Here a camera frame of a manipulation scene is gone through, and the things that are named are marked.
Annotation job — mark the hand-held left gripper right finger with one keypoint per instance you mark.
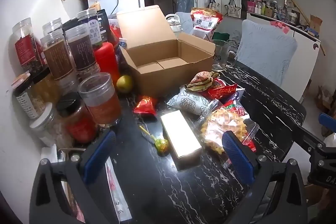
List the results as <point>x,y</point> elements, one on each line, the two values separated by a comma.
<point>237,158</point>

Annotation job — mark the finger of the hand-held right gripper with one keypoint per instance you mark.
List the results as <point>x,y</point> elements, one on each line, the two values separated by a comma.
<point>311,136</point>
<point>328,119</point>

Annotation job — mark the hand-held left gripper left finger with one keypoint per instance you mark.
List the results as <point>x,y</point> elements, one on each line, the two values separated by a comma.
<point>101,153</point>

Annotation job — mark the clear packet of yellow snacks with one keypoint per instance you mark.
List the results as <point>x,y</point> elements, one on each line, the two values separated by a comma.
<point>223,127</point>

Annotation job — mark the red and white snack packet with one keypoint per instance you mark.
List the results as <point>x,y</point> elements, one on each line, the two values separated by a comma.
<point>236,107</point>

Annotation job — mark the green lollipop with yellow stick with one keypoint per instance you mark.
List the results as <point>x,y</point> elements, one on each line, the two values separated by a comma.
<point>161,145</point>

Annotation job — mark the purple snack packet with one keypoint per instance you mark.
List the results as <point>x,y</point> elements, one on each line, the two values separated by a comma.
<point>239,94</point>

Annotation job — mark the small red snack packet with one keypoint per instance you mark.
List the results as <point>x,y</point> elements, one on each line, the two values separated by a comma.
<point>145,106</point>

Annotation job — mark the red yellow-print snack packet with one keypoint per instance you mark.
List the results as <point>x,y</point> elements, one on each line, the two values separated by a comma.
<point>221,91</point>

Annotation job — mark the white patterned snack packet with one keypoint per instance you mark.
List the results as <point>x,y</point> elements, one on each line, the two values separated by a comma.
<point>189,102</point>

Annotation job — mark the brown and gold snack packet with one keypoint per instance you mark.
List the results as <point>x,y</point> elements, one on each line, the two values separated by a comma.
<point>202,81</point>

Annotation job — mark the brown cardboard box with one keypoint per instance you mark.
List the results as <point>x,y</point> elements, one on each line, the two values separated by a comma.
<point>155,56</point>

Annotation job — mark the white plastic packet red print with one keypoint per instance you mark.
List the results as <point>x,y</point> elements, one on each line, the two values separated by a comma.
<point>116,187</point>

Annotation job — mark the green pear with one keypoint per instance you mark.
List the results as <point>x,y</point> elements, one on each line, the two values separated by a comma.
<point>124,83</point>

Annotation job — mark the chair with light blue cover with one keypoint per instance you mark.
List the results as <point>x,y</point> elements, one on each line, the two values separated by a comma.
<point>265,53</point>
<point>185,23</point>

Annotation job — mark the red canister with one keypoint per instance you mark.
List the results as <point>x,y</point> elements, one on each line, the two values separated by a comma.
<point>106,61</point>

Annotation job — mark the small brown carton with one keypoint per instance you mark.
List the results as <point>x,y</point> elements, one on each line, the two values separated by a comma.
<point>315,23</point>

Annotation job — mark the clear glass bowl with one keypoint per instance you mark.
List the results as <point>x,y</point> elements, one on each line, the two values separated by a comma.
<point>221,56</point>

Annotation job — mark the pink sticky notes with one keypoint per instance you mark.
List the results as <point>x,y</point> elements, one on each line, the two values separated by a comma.
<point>279,26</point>

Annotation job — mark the group of clear plastic jars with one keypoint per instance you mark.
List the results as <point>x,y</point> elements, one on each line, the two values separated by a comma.
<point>56,56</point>

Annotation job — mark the green bin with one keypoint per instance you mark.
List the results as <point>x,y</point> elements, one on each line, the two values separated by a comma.
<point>220,36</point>

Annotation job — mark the bamboo stick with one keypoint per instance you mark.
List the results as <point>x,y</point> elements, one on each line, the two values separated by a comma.
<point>294,1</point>

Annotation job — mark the black pouch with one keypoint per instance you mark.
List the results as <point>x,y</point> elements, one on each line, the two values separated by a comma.
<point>103,24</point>

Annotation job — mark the large red white snack bag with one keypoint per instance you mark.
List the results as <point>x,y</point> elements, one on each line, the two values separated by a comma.
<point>206,23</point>

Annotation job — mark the hanging tote bag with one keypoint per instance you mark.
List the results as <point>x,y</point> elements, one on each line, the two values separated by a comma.
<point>233,7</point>
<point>214,2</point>

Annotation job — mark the white jug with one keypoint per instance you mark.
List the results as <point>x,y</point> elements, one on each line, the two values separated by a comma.
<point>172,22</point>

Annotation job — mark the white foam board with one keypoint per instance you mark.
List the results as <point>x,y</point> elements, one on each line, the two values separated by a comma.
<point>53,7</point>

